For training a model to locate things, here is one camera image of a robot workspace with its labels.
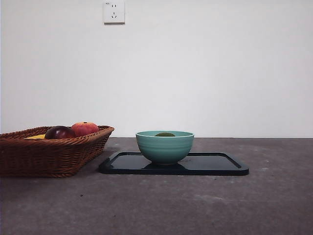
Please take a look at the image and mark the teal bowl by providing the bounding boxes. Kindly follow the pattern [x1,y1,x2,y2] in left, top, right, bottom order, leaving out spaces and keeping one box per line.
[135,130,195,165]

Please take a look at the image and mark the black rectangular tray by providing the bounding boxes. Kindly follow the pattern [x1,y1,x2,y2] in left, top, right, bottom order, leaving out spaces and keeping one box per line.
[98,151,250,176]

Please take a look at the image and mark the red yellow apple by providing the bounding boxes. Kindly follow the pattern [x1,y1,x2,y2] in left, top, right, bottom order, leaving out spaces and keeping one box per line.
[71,121,100,138]

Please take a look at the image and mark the brown wicker basket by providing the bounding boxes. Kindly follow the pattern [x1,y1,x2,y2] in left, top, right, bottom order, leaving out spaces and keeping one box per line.
[0,125,115,178]

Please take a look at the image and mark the yellow banana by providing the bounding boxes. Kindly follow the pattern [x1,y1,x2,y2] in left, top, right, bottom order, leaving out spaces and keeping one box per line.
[23,134,46,141]

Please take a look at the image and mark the white wall socket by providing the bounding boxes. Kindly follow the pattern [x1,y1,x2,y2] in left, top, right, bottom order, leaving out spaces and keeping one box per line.
[103,0,126,25]

